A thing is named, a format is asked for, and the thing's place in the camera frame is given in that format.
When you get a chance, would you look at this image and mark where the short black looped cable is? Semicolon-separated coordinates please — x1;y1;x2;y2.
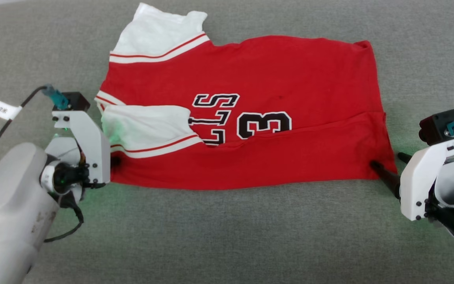
44;195;84;243

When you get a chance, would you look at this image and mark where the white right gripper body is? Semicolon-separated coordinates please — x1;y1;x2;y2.
399;136;454;242

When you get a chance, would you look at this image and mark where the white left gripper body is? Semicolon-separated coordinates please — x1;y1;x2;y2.
41;110;112;202

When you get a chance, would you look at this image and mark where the white paper cable tag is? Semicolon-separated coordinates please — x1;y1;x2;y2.
0;101;22;120

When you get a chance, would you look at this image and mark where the red white basketball jersey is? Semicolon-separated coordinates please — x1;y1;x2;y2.
94;2;398;191

